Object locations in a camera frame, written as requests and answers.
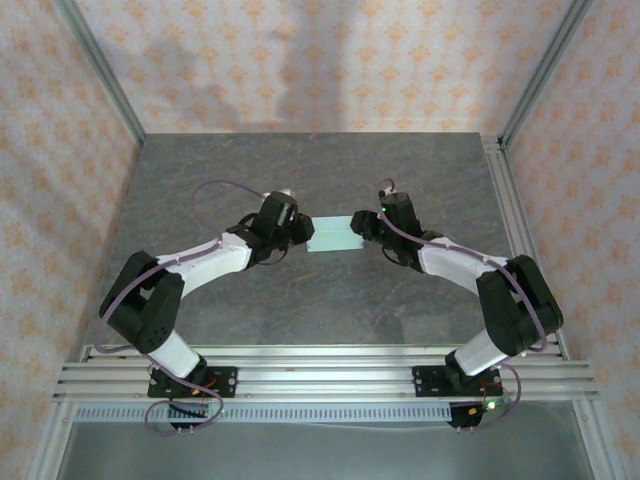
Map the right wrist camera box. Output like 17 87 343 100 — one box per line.
379 191 420 236

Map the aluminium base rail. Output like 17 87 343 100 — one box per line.
51 343 602 404

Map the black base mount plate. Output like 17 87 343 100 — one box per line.
411 364 504 399
146 365 239 399

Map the aluminium frame post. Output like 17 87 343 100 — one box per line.
498 0 597 150
23 399 77 480
571 399 617 480
53 0 147 150

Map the pale green paper box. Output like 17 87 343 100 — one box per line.
305 214 365 255

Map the purple cable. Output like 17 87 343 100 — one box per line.
143 372 225 437
92 178 269 357
458 362 527 432
377 177 550 354

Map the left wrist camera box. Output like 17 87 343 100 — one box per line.
257 187 300 241

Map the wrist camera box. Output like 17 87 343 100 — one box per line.
257 187 300 241
379 191 420 236

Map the slotted grey cable duct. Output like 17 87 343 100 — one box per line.
73 403 455 424

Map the aluminium side rail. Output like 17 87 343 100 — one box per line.
481 134 570 362

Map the grey metal lower panel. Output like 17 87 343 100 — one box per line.
54 422 600 480

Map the black control board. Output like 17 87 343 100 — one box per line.
166 401 212 432
446 398 512 432

